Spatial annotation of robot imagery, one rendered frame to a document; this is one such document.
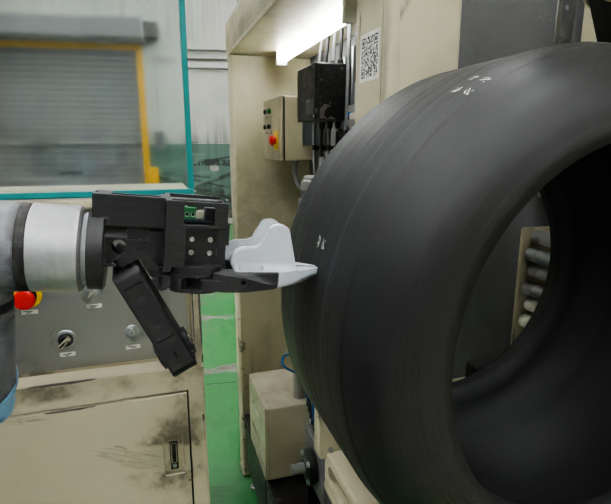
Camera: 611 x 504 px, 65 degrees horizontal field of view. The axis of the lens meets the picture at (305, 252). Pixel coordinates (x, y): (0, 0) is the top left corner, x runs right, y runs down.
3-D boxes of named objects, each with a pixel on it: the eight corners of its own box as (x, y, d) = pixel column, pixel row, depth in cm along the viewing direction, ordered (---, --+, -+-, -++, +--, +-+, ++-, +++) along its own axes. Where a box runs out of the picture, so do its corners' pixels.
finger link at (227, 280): (282, 276, 43) (181, 274, 41) (281, 293, 44) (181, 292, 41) (270, 264, 48) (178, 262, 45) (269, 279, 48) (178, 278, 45)
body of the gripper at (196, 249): (238, 205, 41) (85, 195, 38) (231, 300, 43) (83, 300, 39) (225, 196, 49) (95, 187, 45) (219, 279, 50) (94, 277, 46)
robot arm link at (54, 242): (24, 303, 38) (45, 276, 46) (87, 303, 39) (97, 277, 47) (22, 208, 37) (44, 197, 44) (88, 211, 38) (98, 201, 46)
